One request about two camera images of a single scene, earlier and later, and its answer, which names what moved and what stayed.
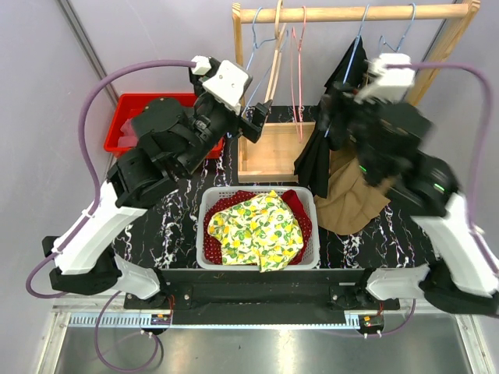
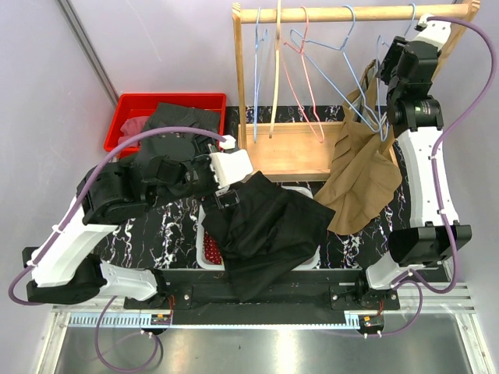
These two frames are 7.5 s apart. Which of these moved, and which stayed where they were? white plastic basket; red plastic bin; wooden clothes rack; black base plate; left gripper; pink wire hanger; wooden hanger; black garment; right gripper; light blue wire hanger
Moved: right gripper; left gripper; wooden hanger; black garment; light blue wire hanger; pink wire hanger
Stayed: white plastic basket; black base plate; wooden clothes rack; red plastic bin
